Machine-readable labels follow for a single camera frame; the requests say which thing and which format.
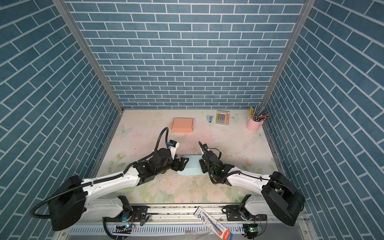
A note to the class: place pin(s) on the pink pencil cup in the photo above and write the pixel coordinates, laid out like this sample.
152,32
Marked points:
253,126

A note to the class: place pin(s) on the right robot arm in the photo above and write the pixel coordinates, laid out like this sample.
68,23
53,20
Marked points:
283,198

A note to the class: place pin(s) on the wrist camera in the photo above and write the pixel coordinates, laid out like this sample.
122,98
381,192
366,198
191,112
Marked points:
205,150
173,145

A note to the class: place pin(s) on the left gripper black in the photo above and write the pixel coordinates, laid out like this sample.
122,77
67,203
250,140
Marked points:
177,167

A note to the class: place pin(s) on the light blue cardboard box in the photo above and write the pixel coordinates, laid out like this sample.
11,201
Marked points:
193,167

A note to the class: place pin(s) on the aluminium mounting rail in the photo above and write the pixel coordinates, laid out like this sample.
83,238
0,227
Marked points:
172,220

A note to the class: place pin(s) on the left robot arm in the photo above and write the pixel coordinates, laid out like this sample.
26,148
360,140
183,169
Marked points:
77,199

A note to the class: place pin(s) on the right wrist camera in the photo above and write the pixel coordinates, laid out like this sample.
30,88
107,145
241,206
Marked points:
205,150

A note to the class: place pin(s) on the pink cardboard box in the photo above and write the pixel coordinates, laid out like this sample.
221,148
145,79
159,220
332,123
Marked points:
183,125

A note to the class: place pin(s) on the coloured marker pack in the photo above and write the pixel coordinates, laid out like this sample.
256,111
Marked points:
222,117

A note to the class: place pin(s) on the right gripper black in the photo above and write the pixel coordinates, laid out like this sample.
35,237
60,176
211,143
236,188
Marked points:
202,161

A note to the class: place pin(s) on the toothpaste tube box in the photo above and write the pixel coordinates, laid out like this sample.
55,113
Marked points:
222,232

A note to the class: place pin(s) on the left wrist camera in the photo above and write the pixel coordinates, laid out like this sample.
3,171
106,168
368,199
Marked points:
173,145

